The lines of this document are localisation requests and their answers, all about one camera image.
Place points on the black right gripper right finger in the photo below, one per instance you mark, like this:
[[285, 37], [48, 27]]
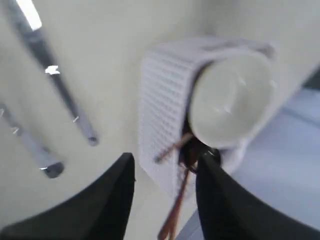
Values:
[[227, 211]]

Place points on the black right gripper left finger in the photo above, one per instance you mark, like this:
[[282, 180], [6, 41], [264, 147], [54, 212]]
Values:
[[99, 212]]

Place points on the silver metal fork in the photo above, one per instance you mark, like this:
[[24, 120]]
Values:
[[44, 158]]

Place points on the silver table knife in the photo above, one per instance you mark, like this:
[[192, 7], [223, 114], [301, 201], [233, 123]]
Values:
[[26, 20]]

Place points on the brown wooden chopstick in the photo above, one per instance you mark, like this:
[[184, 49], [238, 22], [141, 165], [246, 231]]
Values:
[[176, 145], [175, 212]]

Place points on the brown wooden spoon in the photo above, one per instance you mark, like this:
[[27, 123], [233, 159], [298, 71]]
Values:
[[162, 235]]

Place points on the black metal cup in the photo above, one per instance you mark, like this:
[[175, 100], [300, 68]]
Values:
[[207, 152]]

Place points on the white ceramic bowl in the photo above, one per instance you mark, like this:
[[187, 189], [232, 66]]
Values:
[[230, 99]]

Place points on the white woven plastic basket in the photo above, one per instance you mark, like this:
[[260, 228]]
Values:
[[169, 72]]

